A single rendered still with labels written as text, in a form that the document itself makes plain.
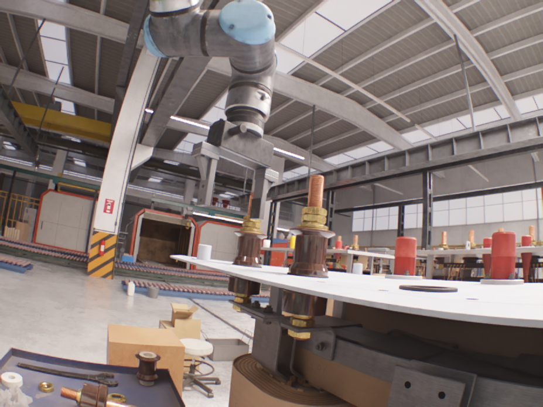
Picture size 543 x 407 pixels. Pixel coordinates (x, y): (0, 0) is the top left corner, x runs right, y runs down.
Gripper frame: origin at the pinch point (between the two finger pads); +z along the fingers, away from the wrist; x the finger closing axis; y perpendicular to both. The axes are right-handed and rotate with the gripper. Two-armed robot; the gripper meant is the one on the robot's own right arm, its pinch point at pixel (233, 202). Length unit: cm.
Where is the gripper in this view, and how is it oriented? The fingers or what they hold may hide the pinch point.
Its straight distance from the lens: 55.2
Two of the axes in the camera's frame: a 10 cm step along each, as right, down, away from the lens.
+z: -1.1, 9.8, -1.9
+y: 7.3, -0.5, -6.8
